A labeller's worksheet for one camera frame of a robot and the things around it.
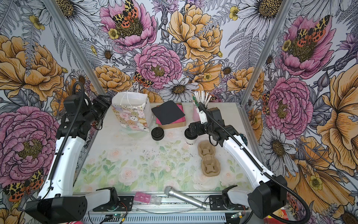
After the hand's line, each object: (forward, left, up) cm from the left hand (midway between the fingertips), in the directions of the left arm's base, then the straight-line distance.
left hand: (111, 105), depth 72 cm
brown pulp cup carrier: (-19, -53, -33) cm, 65 cm away
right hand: (-5, -44, -13) cm, 46 cm away
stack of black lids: (+3, -19, -30) cm, 36 cm away
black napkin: (+24, -25, -32) cm, 47 cm away
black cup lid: (-3, -40, -24) cm, 47 cm away
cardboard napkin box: (+12, -30, -33) cm, 46 cm away
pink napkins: (+17, -36, -32) cm, 51 cm away
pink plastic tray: (-36, -17, -34) cm, 52 cm away
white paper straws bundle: (+26, -50, -18) cm, 59 cm away
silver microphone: (-33, -29, -31) cm, 54 cm away
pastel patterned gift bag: (+9, -5, -15) cm, 18 cm away
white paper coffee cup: (-4, -42, -32) cm, 53 cm away
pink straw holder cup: (+18, -46, -29) cm, 58 cm away
